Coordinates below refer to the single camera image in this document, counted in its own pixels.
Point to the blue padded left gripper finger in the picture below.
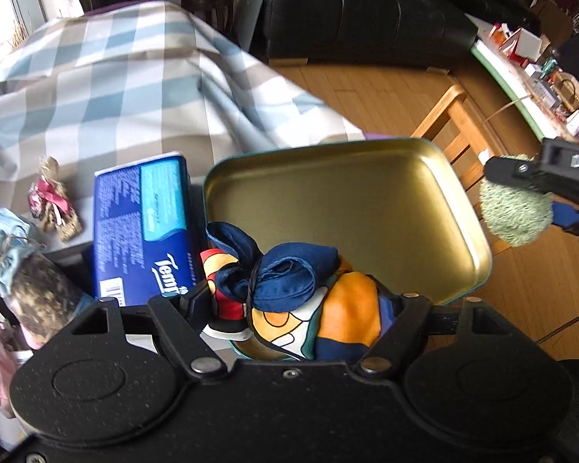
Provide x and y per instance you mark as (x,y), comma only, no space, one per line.
(196,305)

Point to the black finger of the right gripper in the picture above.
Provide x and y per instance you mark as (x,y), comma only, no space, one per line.
(520,174)

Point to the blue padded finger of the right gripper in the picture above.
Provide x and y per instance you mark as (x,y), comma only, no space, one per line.
(564,216)

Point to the green fuzzy ball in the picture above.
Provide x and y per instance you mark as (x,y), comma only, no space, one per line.
(515,216)

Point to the blue Tempo tissue pack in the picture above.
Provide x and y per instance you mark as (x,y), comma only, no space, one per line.
(142,235)

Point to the colourful silk scarf bundle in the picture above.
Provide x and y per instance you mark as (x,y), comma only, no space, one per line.
(297,301)

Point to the potpourri sachet with blue cloth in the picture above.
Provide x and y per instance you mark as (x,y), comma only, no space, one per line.
(33,288)

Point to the small pink ribbon sachet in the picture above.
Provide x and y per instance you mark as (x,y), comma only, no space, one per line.
(50,205)

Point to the wooden chair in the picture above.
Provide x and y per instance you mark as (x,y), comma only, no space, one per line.
(473,143)

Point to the gold metal tin box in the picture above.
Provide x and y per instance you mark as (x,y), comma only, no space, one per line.
(393,208)

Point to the black leather sofa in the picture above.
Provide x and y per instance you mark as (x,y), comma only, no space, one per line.
(410,33)

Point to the checkered blue beige tablecloth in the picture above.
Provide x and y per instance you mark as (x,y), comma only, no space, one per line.
(145,80)

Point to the dark round side table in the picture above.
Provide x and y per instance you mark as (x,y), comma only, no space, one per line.
(217,13)

